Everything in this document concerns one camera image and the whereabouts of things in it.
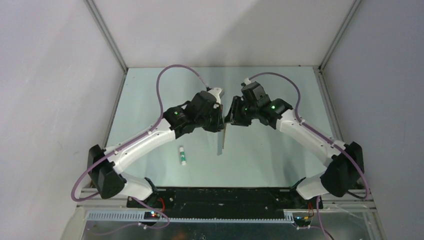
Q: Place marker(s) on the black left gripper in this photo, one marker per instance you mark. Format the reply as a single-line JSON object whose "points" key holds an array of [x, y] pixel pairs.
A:
{"points": [[219, 124]]}

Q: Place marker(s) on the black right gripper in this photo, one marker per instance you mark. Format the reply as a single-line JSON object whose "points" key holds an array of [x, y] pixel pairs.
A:
{"points": [[233, 116]]}

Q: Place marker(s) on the green white glue stick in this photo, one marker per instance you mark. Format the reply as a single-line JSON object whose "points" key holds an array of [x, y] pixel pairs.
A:
{"points": [[182, 156]]}

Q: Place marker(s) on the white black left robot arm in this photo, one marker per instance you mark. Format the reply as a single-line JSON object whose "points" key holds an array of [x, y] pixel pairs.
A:
{"points": [[107, 166]]}

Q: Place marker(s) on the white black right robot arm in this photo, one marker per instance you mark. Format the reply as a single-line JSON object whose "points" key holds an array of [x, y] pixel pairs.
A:
{"points": [[342, 161]]}

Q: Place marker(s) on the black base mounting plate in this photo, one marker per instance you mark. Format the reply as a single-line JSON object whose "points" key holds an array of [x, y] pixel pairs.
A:
{"points": [[234, 203]]}

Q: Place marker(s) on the left controller board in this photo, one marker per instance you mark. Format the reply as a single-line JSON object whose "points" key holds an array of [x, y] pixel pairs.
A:
{"points": [[151, 215]]}

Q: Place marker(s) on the controller board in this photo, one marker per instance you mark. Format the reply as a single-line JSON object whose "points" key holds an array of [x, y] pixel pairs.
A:
{"points": [[302, 221], [151, 215]]}

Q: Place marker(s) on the right controller board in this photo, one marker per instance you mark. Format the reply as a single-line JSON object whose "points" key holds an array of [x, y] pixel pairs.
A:
{"points": [[302, 221]]}

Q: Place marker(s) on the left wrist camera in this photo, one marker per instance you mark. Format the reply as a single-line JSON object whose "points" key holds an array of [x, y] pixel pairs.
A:
{"points": [[218, 93]]}

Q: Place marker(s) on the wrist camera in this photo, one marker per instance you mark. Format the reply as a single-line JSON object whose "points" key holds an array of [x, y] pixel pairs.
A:
{"points": [[218, 93], [246, 82]]}

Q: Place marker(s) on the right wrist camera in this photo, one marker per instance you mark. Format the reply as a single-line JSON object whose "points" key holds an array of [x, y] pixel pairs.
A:
{"points": [[246, 82]]}

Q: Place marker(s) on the aluminium frame rail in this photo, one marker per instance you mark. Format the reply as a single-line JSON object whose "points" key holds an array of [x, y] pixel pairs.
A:
{"points": [[347, 203]]}

